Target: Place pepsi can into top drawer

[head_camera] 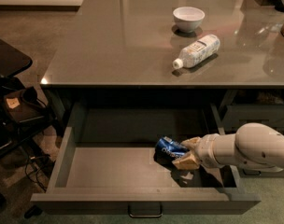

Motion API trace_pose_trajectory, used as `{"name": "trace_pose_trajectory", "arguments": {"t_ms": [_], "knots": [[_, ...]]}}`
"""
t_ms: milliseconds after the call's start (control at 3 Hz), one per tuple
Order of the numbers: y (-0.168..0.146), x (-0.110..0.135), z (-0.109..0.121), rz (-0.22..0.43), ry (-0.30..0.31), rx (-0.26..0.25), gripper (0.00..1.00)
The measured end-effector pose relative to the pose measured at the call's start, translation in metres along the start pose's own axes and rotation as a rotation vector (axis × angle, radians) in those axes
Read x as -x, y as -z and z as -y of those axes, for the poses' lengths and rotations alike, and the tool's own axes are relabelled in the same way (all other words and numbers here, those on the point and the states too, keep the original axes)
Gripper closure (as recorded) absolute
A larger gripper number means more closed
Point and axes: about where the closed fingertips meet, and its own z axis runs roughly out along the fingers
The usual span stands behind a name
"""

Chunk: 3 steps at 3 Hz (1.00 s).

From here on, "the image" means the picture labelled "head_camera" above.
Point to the dark bag with tag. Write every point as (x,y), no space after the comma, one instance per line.
(23,106)

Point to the blue pepsi can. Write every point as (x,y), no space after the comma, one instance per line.
(169,148)

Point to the white ceramic bowl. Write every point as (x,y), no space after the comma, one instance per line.
(187,19)

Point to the metal drawer handle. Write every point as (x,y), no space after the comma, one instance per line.
(145,210)

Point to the open grey top drawer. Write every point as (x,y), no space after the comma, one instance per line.
(107,160)

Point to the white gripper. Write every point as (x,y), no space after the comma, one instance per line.
(205,150)

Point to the grey bottom drawer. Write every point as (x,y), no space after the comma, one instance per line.
(251,173)

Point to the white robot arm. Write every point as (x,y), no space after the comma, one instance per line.
(254,146)

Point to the black office chair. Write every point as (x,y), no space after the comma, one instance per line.
(13,134)

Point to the clear plastic water bottle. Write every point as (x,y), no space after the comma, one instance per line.
(197,52)

